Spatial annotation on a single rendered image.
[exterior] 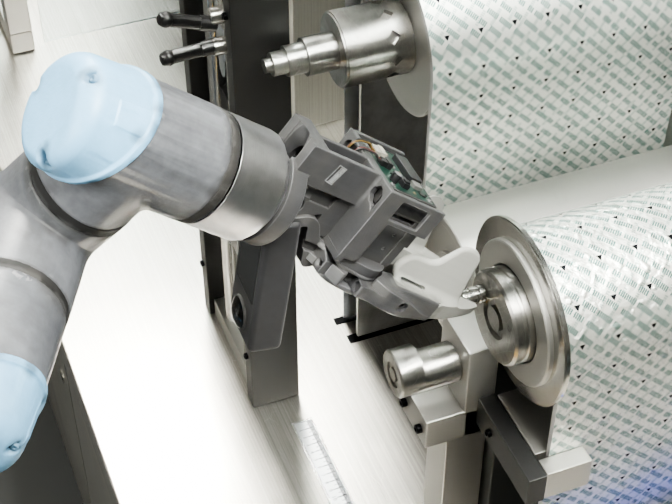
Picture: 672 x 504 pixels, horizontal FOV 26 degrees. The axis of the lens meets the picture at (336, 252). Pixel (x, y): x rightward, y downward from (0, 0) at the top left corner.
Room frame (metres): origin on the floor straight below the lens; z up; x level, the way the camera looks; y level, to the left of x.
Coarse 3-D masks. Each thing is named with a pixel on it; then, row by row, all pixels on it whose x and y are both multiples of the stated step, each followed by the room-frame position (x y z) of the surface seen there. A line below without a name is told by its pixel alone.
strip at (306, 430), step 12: (312, 420) 0.95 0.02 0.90; (300, 432) 0.93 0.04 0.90; (312, 432) 0.93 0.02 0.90; (312, 444) 0.92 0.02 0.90; (324, 444) 0.92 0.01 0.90; (312, 456) 0.90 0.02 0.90; (324, 456) 0.90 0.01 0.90; (324, 468) 0.89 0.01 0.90; (336, 468) 0.89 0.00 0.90; (324, 480) 0.87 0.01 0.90; (336, 480) 0.87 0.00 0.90; (324, 492) 0.86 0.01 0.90; (336, 492) 0.86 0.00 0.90; (348, 492) 0.86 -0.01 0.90
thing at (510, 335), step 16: (480, 272) 0.78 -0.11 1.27; (496, 272) 0.77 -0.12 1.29; (512, 272) 0.76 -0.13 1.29; (496, 288) 0.75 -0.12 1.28; (512, 288) 0.75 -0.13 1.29; (480, 304) 0.77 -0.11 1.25; (496, 304) 0.75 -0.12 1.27; (512, 304) 0.74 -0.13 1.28; (528, 304) 0.74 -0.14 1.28; (480, 320) 0.77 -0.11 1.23; (496, 320) 0.75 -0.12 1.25; (512, 320) 0.73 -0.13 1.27; (528, 320) 0.73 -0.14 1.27; (496, 336) 0.75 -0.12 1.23; (512, 336) 0.72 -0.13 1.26; (528, 336) 0.72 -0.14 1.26; (496, 352) 0.74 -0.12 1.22; (512, 352) 0.72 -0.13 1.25; (528, 352) 0.72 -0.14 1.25
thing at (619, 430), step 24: (648, 384) 0.73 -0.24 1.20; (576, 408) 0.71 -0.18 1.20; (600, 408) 0.72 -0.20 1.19; (624, 408) 0.73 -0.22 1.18; (648, 408) 0.73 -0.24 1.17; (552, 432) 0.70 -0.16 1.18; (576, 432) 0.71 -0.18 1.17; (600, 432) 0.72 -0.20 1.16; (624, 432) 0.73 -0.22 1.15; (648, 432) 0.74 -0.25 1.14; (600, 456) 0.72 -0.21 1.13; (624, 456) 0.73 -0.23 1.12; (648, 456) 0.74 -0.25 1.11; (600, 480) 0.72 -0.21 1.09; (624, 480) 0.73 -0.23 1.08; (648, 480) 0.74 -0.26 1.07
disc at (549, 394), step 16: (496, 224) 0.80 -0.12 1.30; (512, 224) 0.78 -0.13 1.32; (480, 240) 0.82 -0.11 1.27; (512, 240) 0.78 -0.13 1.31; (528, 240) 0.76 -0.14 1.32; (528, 256) 0.75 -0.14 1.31; (544, 272) 0.73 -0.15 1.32; (544, 288) 0.73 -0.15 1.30; (560, 304) 0.71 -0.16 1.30; (560, 320) 0.71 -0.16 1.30; (560, 336) 0.70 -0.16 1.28; (560, 352) 0.70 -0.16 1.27; (560, 368) 0.70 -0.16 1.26; (544, 384) 0.71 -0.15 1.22; (560, 384) 0.69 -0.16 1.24; (544, 400) 0.71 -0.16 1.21
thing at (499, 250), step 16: (496, 240) 0.79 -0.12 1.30; (480, 256) 0.81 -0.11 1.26; (496, 256) 0.79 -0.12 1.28; (512, 256) 0.77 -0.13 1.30; (528, 272) 0.74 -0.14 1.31; (528, 288) 0.74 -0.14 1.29; (544, 304) 0.72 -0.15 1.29; (544, 320) 0.72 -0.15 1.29; (544, 336) 0.71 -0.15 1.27; (544, 352) 0.71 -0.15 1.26; (512, 368) 0.75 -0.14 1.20; (528, 368) 0.73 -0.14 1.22; (544, 368) 0.71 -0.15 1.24; (528, 384) 0.72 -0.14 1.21
